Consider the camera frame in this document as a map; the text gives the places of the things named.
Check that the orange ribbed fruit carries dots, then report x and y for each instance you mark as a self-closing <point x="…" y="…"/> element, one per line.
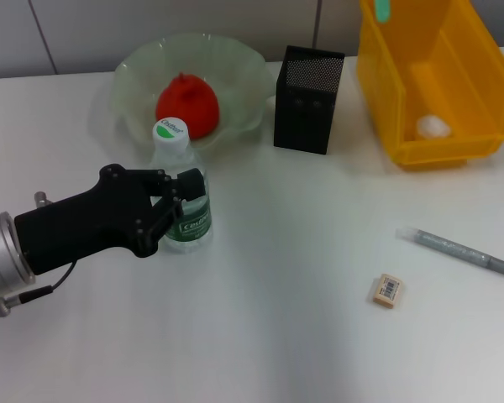
<point x="189" y="101"/>

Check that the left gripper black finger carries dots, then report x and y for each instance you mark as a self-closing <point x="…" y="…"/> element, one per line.
<point x="191" y="182"/>
<point x="164" y="220"/>

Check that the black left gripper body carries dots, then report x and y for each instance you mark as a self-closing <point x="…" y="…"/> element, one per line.
<point x="88" y="226"/>

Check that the black mesh pen holder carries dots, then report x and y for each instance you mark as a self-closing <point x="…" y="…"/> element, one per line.
<point x="306" y="109"/>

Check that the grey marker pen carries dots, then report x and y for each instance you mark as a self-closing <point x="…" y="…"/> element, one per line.
<point x="445" y="244"/>

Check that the small silver left wrist stub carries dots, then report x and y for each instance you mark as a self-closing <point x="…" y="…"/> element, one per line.
<point x="42" y="199"/>

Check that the white paper ball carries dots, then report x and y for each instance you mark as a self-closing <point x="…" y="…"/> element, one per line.
<point x="432" y="127"/>

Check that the clear green-label water bottle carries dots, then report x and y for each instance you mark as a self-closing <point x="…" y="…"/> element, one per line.
<point x="172" y="159"/>

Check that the green pen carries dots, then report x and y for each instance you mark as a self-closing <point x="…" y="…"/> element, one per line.
<point x="382" y="10"/>

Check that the green glass fruit plate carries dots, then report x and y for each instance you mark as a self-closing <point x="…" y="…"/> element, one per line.
<point x="235" y="67"/>

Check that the beige eraser with barcode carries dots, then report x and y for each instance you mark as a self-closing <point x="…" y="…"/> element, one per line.
<point x="385" y="291"/>

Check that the yellow plastic storage bin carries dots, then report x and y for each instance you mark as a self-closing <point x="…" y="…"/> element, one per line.
<point x="445" y="84"/>

